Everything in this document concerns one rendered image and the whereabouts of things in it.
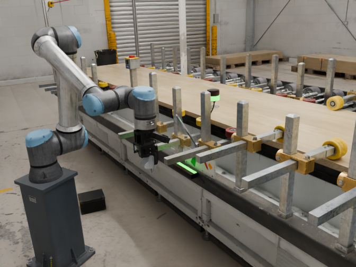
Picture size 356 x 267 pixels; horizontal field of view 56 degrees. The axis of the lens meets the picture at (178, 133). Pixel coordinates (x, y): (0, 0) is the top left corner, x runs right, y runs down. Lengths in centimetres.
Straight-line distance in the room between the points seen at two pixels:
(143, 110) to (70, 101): 70
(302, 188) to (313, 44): 888
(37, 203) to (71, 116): 53
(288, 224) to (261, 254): 68
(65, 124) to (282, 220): 128
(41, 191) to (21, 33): 745
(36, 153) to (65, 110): 28
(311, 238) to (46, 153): 141
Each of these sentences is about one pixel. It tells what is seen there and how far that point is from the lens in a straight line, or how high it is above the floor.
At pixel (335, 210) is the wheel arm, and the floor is 95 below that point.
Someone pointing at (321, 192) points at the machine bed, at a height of 74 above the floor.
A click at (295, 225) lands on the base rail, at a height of 70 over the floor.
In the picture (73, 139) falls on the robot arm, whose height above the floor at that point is 81.
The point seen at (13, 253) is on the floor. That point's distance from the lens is 262.
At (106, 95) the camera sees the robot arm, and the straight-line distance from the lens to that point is 138.
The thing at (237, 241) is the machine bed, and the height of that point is 17.
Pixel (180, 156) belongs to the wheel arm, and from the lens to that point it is 153.
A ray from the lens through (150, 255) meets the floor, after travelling 232.
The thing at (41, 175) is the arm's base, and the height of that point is 65.
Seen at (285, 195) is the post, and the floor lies 80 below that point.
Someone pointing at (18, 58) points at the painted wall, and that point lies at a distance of 922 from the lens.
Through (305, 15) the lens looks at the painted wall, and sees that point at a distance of 1052.
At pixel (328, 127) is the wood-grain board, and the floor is 90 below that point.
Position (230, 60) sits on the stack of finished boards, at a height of 25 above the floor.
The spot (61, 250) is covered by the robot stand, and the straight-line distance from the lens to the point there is 223.
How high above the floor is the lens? 147
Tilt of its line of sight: 20 degrees down
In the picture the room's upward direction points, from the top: 2 degrees counter-clockwise
